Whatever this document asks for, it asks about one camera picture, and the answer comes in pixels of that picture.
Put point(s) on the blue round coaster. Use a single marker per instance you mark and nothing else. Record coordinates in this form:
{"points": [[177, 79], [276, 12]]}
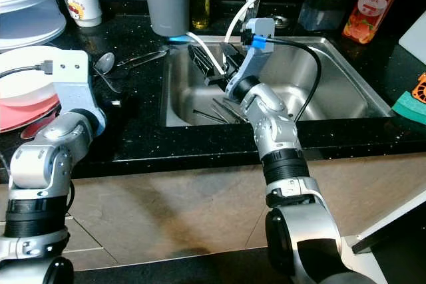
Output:
{"points": [[178, 38]]}

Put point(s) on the white open drawer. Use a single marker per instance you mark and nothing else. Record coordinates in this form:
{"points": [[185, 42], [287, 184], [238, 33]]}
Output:
{"points": [[393, 227]]}

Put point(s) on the translucent plastic container stack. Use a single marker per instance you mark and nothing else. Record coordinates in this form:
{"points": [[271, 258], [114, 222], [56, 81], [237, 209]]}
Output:
{"points": [[26, 4]]}

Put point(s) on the brown cabinet front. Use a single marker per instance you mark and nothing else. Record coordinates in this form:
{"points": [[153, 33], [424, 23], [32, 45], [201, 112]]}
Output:
{"points": [[173, 204]]}

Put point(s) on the steel tongs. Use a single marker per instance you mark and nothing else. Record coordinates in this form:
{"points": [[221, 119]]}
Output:
{"points": [[140, 59]]}

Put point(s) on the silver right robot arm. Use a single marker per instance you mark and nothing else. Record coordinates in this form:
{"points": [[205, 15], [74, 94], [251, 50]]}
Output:
{"points": [[273, 121]]}

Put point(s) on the white cutting board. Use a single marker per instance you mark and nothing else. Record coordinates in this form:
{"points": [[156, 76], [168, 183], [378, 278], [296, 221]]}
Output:
{"points": [[416, 38]]}

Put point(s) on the white printed cup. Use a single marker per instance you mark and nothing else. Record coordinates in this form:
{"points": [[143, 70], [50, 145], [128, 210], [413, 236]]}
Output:
{"points": [[83, 14]]}

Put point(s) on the steel spoon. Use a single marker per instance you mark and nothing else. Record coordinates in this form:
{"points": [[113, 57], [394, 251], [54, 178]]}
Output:
{"points": [[104, 62]]}

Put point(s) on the white plate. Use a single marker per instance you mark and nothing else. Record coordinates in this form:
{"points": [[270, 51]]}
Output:
{"points": [[26, 78]]}

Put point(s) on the red plate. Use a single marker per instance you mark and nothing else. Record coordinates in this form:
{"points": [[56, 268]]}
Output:
{"points": [[16, 116]]}

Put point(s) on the round metal sink plug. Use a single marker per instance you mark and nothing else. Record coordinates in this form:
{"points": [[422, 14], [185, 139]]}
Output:
{"points": [[281, 22]]}

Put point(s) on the orange patterned trivet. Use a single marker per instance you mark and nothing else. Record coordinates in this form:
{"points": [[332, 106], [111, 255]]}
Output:
{"points": [[421, 88]]}

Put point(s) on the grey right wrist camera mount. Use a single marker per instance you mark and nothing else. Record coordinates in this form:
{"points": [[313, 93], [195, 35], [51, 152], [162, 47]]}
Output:
{"points": [[256, 64]]}

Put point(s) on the orange dish soap bottle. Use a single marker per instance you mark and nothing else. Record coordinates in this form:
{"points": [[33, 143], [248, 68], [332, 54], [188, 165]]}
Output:
{"points": [[369, 8]]}

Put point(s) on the steel cutlery piece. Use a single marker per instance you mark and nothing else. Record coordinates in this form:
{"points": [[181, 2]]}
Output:
{"points": [[210, 116], [229, 102], [225, 112]]}

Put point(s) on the green sponge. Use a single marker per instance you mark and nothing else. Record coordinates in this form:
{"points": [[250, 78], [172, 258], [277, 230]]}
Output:
{"points": [[409, 106]]}

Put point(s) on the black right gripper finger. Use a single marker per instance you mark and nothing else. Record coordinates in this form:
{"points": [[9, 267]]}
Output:
{"points": [[199, 66], [213, 76]]}

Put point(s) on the dark sponge holder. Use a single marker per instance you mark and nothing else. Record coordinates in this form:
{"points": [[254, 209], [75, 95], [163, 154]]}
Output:
{"points": [[319, 14]]}

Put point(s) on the stainless steel sink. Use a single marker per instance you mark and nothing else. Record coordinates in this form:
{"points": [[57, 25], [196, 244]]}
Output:
{"points": [[339, 78]]}

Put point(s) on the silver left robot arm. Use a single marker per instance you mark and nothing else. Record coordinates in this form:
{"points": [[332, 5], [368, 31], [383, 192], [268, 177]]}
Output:
{"points": [[40, 157]]}

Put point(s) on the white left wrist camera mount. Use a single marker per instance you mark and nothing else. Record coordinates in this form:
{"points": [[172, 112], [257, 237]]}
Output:
{"points": [[76, 91]]}

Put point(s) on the grey tumbler with red logo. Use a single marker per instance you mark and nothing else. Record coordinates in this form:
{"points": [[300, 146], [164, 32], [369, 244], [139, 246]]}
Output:
{"points": [[166, 8]]}

